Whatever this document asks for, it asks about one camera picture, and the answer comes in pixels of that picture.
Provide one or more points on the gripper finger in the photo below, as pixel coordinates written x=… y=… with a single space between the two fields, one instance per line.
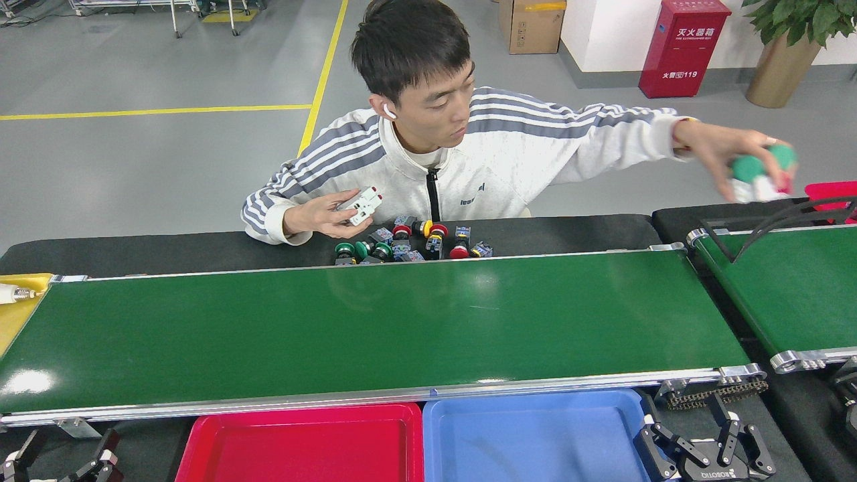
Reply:
x=100 y=465
x=17 y=468

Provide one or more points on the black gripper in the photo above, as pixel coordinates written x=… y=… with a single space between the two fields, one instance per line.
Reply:
x=716 y=474

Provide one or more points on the blue switch contact block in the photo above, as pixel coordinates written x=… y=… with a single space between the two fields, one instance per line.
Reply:
x=414 y=257
x=482 y=250

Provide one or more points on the red push button switch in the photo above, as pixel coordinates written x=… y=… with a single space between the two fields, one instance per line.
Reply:
x=438 y=231
x=459 y=252
x=402 y=233

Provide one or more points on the white circuit breaker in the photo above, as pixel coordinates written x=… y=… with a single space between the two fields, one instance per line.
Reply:
x=361 y=204

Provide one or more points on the yellow plastic tray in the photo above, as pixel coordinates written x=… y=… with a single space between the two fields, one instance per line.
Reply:
x=17 y=321

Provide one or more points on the blue plastic tray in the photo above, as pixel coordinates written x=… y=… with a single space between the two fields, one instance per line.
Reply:
x=535 y=442

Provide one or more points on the short green conveyor belt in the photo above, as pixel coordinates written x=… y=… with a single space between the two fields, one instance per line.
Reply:
x=803 y=288

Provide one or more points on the red plastic tray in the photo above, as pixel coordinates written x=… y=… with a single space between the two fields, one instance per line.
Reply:
x=301 y=448

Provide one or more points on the long green conveyor belt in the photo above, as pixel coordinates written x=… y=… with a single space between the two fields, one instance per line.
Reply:
x=402 y=328

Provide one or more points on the person's left hand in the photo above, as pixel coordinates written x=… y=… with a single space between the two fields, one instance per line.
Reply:
x=723 y=144

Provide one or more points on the person's right hand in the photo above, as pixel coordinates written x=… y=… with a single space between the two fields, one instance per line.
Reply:
x=321 y=217

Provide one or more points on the white light bulb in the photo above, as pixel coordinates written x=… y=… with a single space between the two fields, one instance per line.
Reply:
x=13 y=293

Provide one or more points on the black curved belt guide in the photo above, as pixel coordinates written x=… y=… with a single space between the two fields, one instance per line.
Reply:
x=720 y=245

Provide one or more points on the red plastic bin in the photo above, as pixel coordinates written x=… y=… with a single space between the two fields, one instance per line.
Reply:
x=833 y=194

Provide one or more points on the person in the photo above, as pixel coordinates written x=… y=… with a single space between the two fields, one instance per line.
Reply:
x=469 y=167

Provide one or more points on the golden plant pot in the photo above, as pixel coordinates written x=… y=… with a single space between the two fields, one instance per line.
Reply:
x=780 y=73

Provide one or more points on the red fire extinguisher cabinet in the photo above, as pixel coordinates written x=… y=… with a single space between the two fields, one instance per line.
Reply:
x=683 y=53

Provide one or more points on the green potted plant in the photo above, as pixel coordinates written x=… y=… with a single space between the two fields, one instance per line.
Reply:
x=803 y=17

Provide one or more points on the white earbud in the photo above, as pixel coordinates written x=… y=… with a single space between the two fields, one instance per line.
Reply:
x=389 y=112

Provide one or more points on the brown cardboard box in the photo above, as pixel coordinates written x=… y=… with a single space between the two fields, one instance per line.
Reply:
x=532 y=30

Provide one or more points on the white metal rack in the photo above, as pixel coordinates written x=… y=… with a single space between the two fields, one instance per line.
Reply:
x=134 y=5

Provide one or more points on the white metal stand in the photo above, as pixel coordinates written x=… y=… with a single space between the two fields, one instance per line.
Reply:
x=234 y=17

